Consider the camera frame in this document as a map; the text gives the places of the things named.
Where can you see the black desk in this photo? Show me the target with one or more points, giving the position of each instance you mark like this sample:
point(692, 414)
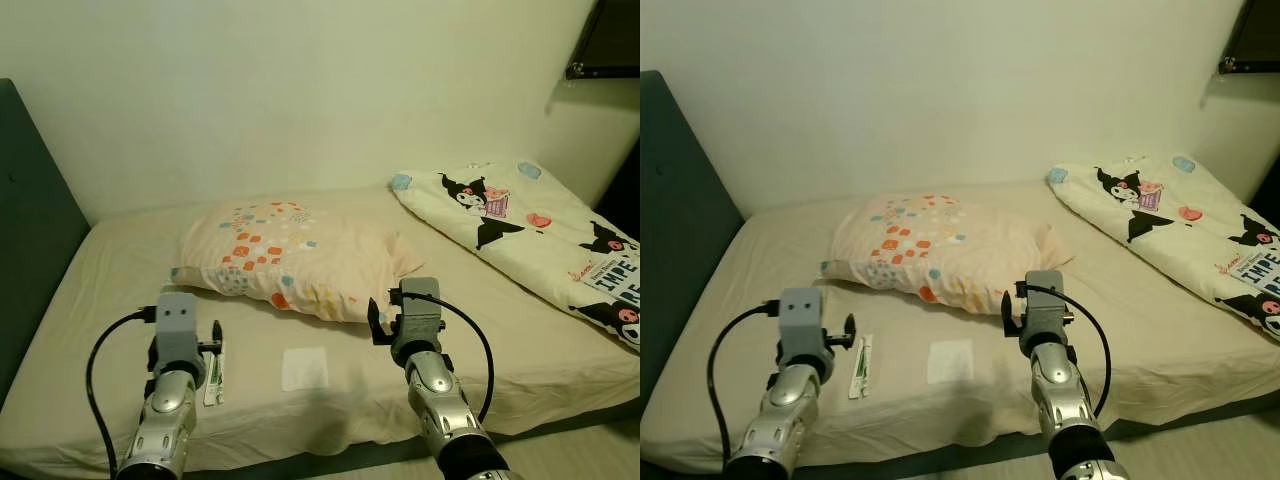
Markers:
point(625, 190)
point(1268, 185)

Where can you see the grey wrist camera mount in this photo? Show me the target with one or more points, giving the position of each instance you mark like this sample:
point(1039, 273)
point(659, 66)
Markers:
point(1045, 305)
point(418, 310)
point(802, 320)
point(175, 325)

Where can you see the pink pillow with orange dots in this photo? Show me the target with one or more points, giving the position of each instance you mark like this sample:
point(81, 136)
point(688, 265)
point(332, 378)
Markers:
point(300, 260)
point(940, 250)

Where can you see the white book with blue letters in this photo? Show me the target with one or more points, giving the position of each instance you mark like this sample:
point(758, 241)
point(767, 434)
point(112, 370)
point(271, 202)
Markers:
point(1258, 275)
point(615, 285)

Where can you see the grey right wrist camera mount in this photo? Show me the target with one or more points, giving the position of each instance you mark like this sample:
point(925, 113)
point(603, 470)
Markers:
point(418, 310)
point(1045, 305)

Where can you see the dark teal bed frame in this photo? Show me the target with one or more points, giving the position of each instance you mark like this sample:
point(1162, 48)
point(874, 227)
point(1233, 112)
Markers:
point(1200, 415)
point(600, 413)

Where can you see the cream cartoon print quilt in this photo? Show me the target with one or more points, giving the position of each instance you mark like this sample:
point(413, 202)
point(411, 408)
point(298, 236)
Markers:
point(1190, 240)
point(540, 240)

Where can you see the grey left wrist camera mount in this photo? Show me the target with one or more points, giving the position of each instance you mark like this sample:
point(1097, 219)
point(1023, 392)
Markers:
point(802, 320)
point(175, 325)

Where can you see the mattress with beige sheet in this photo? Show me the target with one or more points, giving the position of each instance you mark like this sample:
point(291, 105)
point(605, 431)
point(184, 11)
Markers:
point(450, 370)
point(1150, 370)

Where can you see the dark teal padded headboard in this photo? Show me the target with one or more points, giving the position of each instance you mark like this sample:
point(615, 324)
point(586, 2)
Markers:
point(30, 230)
point(680, 230)

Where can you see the green and white packet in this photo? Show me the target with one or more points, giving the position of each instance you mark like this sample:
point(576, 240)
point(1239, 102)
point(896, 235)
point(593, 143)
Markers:
point(860, 368)
point(214, 375)

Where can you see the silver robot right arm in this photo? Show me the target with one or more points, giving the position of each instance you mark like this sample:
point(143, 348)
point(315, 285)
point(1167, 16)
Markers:
point(445, 410)
point(1065, 400)

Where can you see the white paper tissue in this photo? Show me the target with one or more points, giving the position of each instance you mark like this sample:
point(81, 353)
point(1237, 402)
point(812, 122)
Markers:
point(304, 369)

